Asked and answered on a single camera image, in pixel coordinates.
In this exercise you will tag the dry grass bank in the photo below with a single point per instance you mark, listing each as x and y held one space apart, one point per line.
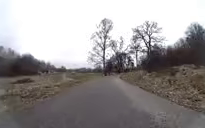
176 83

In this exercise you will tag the dry grass field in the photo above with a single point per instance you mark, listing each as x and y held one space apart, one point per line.
33 88

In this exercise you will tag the cluster of bare trees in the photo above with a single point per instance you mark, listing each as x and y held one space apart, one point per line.
120 60

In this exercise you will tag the tall bare tree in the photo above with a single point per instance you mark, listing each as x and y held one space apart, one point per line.
102 50

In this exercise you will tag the dark hedge of bushes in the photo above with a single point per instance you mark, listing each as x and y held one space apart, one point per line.
186 53

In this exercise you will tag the dark wood of trees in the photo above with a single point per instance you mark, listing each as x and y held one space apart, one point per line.
13 63

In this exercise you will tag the grey asphalt path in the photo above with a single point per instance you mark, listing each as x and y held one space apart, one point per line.
100 106

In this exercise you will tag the broad bare tree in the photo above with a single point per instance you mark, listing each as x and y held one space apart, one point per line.
148 40

